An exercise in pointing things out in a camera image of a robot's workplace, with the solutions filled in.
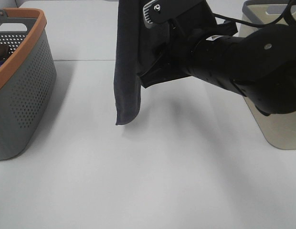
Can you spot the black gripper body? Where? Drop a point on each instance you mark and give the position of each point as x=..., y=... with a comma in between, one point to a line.
x=187, y=21

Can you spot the dark navy towel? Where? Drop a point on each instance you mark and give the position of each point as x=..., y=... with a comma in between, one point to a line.
x=136, y=50

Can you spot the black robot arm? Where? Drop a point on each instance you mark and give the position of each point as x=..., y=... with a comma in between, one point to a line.
x=260, y=66

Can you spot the brown towel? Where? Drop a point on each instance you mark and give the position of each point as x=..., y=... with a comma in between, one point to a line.
x=4, y=52

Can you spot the beige basket with grey rim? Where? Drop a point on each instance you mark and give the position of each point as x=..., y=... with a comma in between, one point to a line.
x=278, y=129

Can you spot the grey basket with orange rim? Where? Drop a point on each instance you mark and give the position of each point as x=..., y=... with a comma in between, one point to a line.
x=27, y=79

